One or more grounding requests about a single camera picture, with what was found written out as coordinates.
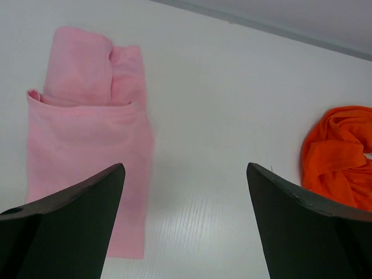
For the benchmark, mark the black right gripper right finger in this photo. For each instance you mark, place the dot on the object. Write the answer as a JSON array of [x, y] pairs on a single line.
[[305, 235]]

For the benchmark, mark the aluminium frame rail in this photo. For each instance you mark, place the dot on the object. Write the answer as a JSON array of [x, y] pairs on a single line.
[[340, 26]]

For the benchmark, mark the orange t shirt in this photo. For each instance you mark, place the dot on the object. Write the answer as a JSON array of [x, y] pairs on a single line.
[[336, 159]]

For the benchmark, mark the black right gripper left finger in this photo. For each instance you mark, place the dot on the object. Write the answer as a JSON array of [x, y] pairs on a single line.
[[63, 235]]

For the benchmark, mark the pink t shirt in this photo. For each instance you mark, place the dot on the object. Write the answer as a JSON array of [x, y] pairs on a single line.
[[90, 115]]

